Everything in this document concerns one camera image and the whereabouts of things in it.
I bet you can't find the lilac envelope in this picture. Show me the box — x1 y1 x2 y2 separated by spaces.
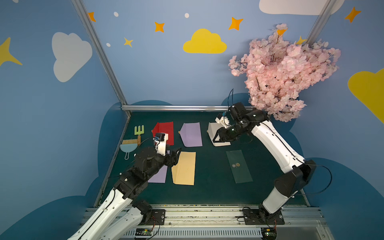
148 153 168 184
180 123 203 148

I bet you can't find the tan kraft envelope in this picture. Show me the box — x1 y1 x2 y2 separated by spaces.
172 152 196 186

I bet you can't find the red envelope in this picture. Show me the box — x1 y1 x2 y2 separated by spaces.
152 122 174 146

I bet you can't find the dark green envelope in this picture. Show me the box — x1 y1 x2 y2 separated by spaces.
226 150 253 184

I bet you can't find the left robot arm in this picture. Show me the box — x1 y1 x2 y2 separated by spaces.
70 147 182 240

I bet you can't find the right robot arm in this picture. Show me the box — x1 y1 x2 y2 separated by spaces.
212 103 316 223

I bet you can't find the blue toy brush dustpan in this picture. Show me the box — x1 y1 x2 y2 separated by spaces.
120 139 139 160

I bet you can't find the green toy rake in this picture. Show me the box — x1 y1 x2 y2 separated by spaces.
134 125 145 146

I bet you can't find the left controller board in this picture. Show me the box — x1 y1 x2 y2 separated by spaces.
135 228 153 238

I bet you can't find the controller board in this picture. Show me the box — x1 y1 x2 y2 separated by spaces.
135 228 153 238
261 228 277 240

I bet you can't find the pink blossom artificial tree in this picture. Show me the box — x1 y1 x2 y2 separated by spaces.
229 24 342 122

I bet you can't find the right controller board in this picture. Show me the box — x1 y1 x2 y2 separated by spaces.
261 228 277 240

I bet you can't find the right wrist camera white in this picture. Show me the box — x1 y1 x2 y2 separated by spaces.
215 112 231 129

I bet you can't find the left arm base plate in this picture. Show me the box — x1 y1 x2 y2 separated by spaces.
140 209 166 226

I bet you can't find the aluminium rail back frame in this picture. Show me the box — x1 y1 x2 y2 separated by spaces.
121 105 229 112

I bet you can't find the aluminium front rail base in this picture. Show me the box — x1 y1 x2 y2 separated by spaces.
74 204 335 240

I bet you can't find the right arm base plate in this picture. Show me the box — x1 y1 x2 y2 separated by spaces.
242 207 285 225

